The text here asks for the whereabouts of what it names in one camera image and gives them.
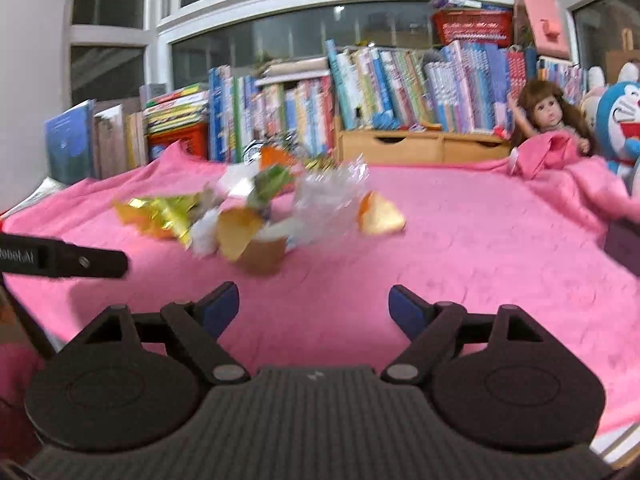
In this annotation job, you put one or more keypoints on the white rabbit plush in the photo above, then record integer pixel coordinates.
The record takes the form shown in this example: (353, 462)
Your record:
(595, 95)

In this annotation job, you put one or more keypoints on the person's maroon striped clothing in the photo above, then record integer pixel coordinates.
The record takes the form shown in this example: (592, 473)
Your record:
(17, 400)

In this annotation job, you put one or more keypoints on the gold yellow wrapper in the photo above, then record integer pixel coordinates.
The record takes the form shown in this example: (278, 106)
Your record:
(155, 215)

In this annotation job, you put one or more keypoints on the red plastic basket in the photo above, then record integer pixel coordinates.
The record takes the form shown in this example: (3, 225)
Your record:
(472, 27)

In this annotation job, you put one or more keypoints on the pink doll cloth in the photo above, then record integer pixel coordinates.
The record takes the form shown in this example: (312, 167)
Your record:
(542, 155)

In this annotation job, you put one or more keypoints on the pink blanket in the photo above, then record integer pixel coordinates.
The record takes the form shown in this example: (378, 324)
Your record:
(450, 260)

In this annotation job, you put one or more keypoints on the brown-haired doll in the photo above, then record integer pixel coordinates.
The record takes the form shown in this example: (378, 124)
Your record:
(545, 110)

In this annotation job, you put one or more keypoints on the pink box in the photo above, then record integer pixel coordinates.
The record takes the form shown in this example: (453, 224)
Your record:
(542, 15)

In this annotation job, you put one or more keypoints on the blue cat plush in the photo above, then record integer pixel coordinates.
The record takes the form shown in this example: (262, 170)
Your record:
(620, 130)

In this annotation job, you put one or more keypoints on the green wrapper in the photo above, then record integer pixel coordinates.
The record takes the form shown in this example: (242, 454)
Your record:
(272, 185)

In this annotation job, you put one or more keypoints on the clear plastic wrapper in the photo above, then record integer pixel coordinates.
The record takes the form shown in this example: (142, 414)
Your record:
(325, 200)

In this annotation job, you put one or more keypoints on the white tissue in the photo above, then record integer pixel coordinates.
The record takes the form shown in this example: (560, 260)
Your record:
(205, 235)

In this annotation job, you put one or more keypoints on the blue hardcover book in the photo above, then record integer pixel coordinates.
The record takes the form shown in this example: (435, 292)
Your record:
(70, 142)

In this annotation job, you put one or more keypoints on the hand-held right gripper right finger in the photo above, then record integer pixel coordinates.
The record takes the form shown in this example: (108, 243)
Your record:
(407, 310)

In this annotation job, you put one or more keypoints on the brown paper scrap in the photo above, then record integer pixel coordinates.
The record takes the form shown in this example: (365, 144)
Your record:
(262, 257)

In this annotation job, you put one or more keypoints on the row of colourful upright books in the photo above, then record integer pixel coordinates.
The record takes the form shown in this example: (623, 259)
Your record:
(425, 85)

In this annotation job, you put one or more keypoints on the orange packet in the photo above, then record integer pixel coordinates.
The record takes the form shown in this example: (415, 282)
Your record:
(275, 157)

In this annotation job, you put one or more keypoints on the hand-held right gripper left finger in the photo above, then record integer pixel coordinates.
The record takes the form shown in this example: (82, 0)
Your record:
(222, 307)

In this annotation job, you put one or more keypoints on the red box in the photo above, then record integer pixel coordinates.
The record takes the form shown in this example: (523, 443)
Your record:
(180, 142)

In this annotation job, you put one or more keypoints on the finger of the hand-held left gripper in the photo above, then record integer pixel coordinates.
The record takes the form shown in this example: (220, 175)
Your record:
(60, 257)

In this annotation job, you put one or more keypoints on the pale orange peel piece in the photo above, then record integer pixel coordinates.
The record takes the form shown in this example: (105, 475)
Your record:
(382, 215)
(237, 232)

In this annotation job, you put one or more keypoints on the row of blue-spined books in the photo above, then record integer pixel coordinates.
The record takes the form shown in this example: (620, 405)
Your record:
(270, 115)

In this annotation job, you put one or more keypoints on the stack of flat picture books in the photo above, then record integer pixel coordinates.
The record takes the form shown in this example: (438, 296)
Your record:
(175, 107)

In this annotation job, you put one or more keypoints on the white paper scrap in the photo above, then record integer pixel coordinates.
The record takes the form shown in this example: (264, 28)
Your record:
(237, 180)

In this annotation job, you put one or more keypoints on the brown books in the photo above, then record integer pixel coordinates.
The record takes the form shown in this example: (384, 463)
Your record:
(110, 140)

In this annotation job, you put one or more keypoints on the wooden drawer organizer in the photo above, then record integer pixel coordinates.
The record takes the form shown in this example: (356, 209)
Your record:
(400, 147)

